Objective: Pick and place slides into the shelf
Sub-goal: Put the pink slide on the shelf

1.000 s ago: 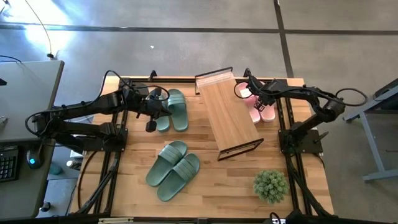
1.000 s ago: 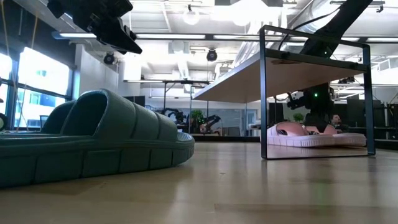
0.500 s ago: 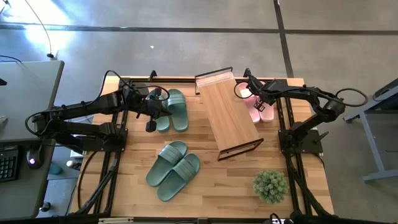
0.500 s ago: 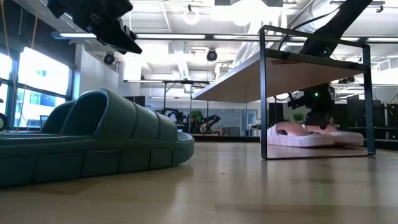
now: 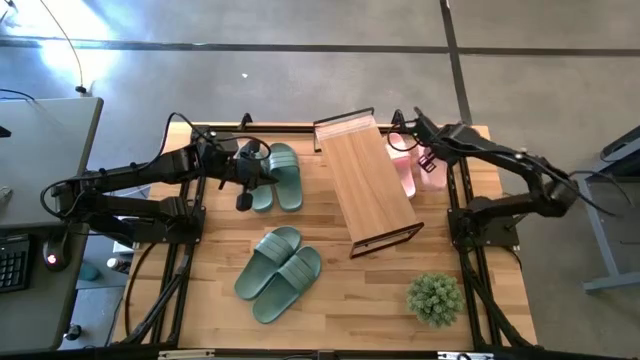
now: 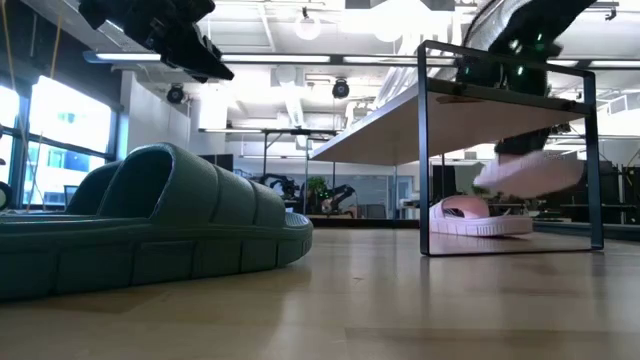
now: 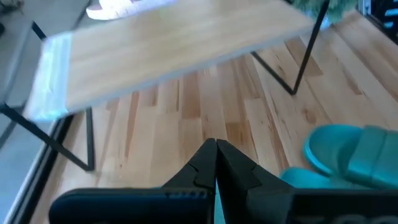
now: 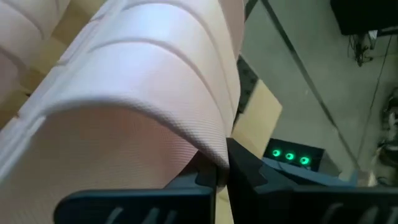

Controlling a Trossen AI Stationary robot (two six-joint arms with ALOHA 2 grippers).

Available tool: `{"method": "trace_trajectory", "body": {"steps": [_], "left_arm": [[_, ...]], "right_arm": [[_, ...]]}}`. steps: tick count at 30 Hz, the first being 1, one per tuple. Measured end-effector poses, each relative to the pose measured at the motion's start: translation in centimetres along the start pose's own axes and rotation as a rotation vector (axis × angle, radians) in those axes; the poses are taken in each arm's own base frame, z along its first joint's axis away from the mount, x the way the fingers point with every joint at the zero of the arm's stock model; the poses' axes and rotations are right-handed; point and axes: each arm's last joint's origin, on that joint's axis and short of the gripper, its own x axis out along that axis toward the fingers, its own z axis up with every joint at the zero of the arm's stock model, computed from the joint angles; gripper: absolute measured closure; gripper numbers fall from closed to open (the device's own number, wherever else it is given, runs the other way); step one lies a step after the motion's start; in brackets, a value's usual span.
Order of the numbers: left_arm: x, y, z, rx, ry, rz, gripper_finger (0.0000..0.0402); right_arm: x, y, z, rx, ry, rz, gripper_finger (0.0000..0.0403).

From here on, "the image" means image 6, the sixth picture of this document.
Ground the large office window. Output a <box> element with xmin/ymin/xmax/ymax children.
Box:
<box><xmin>0</xmin><ymin>74</ymin><xmax>119</xmax><ymax>211</ymax></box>

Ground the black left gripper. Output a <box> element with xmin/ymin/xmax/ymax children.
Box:
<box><xmin>78</xmin><ymin>0</ymin><xmax>235</xmax><ymax>84</ymax></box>

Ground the background potted green plant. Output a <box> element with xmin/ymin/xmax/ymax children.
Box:
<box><xmin>307</xmin><ymin>175</ymin><xmax>330</xmax><ymax>200</ymax></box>

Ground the wooden shelf black metal frame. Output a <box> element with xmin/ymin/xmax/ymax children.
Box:
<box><xmin>309</xmin><ymin>39</ymin><xmax>605</xmax><ymax>257</ymax></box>

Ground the long ceiling light strip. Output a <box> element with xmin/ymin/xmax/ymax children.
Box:
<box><xmin>219</xmin><ymin>53</ymin><xmax>332</xmax><ymax>65</ymax></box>
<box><xmin>83</xmin><ymin>49</ymin><xmax>162</xmax><ymax>64</ymax></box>

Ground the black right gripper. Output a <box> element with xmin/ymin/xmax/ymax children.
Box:
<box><xmin>455</xmin><ymin>49</ymin><xmax>552</xmax><ymax>156</ymax></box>

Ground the pink rubber slide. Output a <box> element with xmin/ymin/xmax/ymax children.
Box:
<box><xmin>472</xmin><ymin>149</ymin><xmax>586</xmax><ymax>200</ymax></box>
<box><xmin>428</xmin><ymin>194</ymin><xmax>534</xmax><ymax>238</ymax></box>

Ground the background black monitor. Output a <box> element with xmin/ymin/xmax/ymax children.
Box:
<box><xmin>198</xmin><ymin>153</ymin><xmax>235</xmax><ymax>174</ymax></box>

